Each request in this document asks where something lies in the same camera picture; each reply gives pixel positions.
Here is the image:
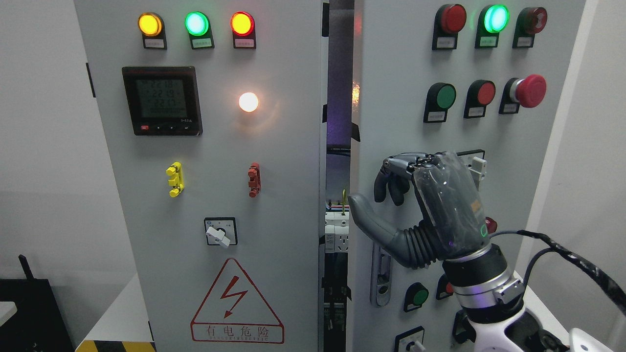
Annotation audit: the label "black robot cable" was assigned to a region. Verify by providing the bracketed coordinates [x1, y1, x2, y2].
[489, 230, 626, 316]

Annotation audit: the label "yellow indicator lamp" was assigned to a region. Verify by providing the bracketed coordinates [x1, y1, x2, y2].
[138, 13, 167, 50]

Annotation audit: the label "dark red buzzer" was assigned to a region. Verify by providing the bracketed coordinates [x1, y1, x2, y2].
[512, 7, 548, 48]

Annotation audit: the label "red emergency stop button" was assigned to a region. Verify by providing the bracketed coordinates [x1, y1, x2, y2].
[499, 74, 546, 114]

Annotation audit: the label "white platform with hazard stripes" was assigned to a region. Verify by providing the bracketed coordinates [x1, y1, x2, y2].
[75, 271, 570, 352]

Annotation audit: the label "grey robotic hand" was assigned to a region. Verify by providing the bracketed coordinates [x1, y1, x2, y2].
[348, 152, 490, 269]

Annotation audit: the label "green indicator lamp left door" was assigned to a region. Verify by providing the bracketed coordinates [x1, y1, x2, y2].
[185, 11, 215, 49]

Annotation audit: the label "green push button lower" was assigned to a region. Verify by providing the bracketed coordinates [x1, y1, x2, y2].
[403, 282, 429, 312]

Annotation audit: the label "grey left cabinet door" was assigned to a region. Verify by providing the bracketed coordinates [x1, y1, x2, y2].
[74, 0, 327, 352]

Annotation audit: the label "green push button upper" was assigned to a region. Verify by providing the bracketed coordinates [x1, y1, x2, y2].
[423, 82, 456, 123]

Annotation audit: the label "silver swing door handle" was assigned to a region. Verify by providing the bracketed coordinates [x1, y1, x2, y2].
[370, 243, 393, 308]

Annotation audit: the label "white glowing lamp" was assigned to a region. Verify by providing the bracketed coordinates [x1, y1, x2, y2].
[238, 91, 260, 113]

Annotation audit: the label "white rotary switch upper right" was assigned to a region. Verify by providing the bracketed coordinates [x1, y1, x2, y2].
[457, 149, 487, 189]

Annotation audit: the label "white rotary switch left door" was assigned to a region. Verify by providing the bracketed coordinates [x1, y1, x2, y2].
[203, 218, 238, 248]

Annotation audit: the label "black digital power meter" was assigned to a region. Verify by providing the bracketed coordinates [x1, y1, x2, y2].
[122, 66, 203, 136]

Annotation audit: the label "black box with antenna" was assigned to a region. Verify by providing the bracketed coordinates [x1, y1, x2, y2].
[0, 255, 74, 352]

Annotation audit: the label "grey cabinet door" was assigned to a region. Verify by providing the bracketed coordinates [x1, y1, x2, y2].
[345, 0, 586, 352]
[74, 0, 327, 352]

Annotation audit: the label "red push button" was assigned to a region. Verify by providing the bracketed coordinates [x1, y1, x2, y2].
[464, 79, 496, 119]
[435, 274, 454, 300]

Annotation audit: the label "black selector knob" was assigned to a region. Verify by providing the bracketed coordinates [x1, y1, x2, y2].
[452, 309, 476, 345]

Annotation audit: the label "red high voltage warning sticker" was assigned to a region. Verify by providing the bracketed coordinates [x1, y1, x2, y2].
[190, 258, 285, 345]

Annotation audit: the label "red lamp top right door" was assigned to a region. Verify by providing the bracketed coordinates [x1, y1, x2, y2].
[431, 3, 467, 51]

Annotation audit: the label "white rotary switch lower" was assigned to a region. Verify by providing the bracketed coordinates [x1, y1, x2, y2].
[394, 326, 425, 352]

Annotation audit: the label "green push button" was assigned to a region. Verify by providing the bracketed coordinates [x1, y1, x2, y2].
[403, 282, 429, 312]
[423, 82, 456, 123]

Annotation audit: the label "red lamp middle right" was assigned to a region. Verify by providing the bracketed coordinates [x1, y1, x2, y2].
[485, 217, 498, 234]

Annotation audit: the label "grey right cabinet door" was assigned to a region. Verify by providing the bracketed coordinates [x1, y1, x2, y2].
[345, 0, 586, 352]

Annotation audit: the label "white rotary switch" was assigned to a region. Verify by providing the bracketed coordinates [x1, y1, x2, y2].
[394, 326, 425, 352]
[457, 149, 487, 189]

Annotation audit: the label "red push button upper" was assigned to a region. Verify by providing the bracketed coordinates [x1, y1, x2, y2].
[464, 79, 496, 119]

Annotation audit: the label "orange red indicator lamp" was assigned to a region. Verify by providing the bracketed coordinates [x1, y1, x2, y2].
[230, 11, 256, 49]

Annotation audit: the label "red push button lower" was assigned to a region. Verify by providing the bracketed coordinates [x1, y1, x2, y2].
[435, 274, 454, 300]

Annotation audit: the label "green lamp top right door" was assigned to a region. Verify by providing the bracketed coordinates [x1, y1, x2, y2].
[474, 4, 510, 49]

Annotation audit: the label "white circuit breakers inside cabinet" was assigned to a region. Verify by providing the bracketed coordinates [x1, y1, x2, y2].
[324, 211, 350, 254]

